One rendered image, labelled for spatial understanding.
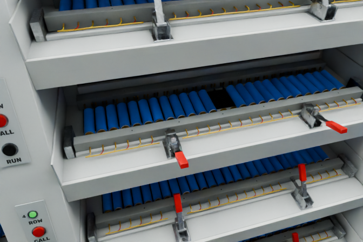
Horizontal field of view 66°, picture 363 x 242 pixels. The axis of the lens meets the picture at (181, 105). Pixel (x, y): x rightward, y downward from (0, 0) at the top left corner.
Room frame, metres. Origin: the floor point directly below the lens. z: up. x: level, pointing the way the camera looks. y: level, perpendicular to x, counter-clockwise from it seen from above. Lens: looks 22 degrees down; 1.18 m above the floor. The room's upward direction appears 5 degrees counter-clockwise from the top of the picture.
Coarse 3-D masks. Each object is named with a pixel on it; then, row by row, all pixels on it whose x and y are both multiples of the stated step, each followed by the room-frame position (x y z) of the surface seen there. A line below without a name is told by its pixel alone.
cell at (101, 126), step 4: (96, 108) 0.49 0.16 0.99; (100, 108) 0.49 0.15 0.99; (104, 108) 0.50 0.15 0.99; (96, 112) 0.48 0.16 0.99; (100, 112) 0.48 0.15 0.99; (104, 112) 0.49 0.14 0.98; (96, 116) 0.47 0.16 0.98; (100, 116) 0.47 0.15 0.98; (104, 116) 0.48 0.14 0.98; (96, 120) 0.46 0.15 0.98; (100, 120) 0.46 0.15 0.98; (104, 120) 0.46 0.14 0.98; (96, 124) 0.45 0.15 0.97; (100, 124) 0.45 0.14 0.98; (104, 124) 0.45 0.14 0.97; (96, 128) 0.45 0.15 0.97; (100, 128) 0.44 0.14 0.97; (104, 128) 0.44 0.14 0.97; (96, 132) 0.44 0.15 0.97
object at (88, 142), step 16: (304, 96) 0.51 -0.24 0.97; (320, 96) 0.51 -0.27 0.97; (336, 96) 0.51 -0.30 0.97; (352, 96) 0.52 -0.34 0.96; (224, 112) 0.47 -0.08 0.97; (240, 112) 0.47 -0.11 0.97; (256, 112) 0.47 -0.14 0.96; (272, 112) 0.48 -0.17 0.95; (128, 128) 0.43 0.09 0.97; (144, 128) 0.43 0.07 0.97; (160, 128) 0.43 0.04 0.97; (176, 128) 0.44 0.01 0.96; (192, 128) 0.45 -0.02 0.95; (80, 144) 0.40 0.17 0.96; (96, 144) 0.41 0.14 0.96; (112, 144) 0.42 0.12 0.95; (128, 144) 0.41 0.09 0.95
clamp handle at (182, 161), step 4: (172, 140) 0.40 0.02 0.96; (172, 144) 0.40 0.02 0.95; (176, 144) 0.40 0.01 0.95; (172, 148) 0.39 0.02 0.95; (176, 148) 0.39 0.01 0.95; (176, 152) 0.37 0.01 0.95; (180, 152) 0.37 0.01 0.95; (176, 156) 0.36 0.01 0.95; (180, 156) 0.36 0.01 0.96; (184, 156) 0.36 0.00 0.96; (180, 160) 0.35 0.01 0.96; (184, 160) 0.34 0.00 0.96; (180, 164) 0.34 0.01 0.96; (184, 164) 0.34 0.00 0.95; (188, 164) 0.34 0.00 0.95; (180, 168) 0.34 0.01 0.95
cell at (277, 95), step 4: (264, 80) 0.57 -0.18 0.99; (268, 80) 0.57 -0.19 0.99; (264, 84) 0.56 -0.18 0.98; (268, 84) 0.56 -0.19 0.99; (272, 84) 0.56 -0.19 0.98; (268, 88) 0.55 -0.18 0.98; (272, 88) 0.54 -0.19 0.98; (272, 92) 0.54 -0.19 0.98; (276, 92) 0.53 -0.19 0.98; (276, 96) 0.52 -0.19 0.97; (280, 96) 0.52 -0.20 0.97; (276, 100) 0.52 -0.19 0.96
